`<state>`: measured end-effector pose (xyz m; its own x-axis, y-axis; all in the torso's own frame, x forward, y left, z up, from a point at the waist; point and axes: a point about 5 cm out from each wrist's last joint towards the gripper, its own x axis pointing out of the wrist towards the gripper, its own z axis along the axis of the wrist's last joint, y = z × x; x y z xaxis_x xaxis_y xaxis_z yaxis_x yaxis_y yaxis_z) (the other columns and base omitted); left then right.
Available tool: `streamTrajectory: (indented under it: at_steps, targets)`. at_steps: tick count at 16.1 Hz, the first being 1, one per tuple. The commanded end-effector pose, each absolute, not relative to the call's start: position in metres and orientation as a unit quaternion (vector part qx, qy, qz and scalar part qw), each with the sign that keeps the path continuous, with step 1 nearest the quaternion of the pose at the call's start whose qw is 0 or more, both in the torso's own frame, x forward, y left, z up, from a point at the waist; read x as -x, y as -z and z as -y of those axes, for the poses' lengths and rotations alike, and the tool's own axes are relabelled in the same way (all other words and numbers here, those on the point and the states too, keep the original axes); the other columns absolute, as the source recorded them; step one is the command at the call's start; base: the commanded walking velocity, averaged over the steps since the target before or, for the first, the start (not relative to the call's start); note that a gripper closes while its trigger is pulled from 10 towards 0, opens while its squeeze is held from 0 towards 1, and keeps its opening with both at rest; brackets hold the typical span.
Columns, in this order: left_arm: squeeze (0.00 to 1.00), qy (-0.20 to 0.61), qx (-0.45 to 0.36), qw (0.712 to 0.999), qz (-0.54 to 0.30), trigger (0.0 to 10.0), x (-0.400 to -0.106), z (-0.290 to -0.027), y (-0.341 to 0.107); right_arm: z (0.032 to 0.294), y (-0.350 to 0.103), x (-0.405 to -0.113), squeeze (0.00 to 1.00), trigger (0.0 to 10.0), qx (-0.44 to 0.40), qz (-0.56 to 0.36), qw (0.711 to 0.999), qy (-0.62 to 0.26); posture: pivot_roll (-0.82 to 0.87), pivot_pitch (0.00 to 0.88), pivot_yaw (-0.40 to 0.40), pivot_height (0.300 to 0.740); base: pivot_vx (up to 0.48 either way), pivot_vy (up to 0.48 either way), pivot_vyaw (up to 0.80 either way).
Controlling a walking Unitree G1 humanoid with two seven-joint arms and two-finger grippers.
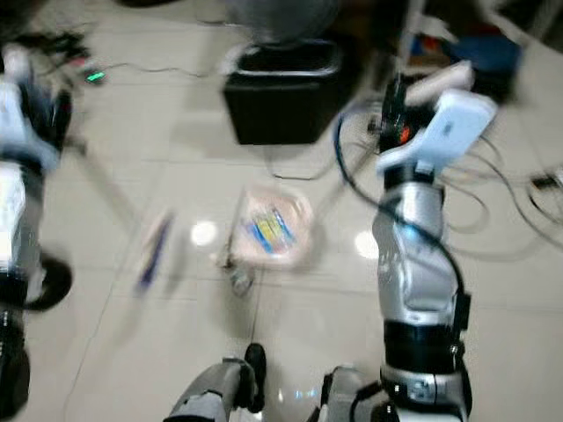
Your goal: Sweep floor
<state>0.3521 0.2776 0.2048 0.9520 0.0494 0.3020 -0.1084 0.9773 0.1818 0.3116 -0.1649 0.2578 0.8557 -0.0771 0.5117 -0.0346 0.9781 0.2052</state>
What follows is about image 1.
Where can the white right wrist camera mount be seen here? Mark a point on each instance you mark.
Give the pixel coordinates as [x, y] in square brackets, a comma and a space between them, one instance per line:
[457, 127]

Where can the grey electric fan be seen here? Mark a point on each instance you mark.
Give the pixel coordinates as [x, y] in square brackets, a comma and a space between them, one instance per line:
[281, 18]

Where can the small grey floor debris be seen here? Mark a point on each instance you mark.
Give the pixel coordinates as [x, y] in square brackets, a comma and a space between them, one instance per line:
[239, 280]

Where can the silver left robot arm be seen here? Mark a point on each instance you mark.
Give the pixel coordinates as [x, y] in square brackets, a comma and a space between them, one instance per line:
[13, 220]

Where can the grey robot leg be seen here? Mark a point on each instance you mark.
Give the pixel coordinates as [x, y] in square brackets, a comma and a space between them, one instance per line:
[347, 397]
[215, 394]

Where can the blue round container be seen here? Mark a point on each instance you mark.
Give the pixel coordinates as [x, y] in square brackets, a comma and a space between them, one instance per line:
[486, 53]

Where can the grey right robot leg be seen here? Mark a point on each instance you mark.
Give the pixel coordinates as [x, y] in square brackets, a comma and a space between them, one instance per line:
[347, 397]

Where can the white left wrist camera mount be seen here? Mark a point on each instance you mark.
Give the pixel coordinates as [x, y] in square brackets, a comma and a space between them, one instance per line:
[13, 110]

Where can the black box with chrome rim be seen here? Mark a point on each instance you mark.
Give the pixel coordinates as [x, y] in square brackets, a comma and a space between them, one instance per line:
[283, 105]

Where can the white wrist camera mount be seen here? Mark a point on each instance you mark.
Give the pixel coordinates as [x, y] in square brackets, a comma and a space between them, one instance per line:
[13, 110]
[457, 127]

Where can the grey left robot leg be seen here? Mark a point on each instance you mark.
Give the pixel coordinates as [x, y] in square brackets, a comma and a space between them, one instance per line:
[215, 394]

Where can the blue and yellow wrapper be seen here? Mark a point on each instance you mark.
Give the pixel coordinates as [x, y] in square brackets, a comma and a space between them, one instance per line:
[271, 230]

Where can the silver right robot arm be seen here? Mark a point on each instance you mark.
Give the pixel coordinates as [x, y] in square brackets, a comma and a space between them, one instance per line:
[418, 255]

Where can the broom with blue bristles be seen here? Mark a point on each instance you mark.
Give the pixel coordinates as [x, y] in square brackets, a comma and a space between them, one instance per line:
[154, 251]

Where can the device with green light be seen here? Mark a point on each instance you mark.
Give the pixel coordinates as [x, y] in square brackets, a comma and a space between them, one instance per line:
[95, 77]

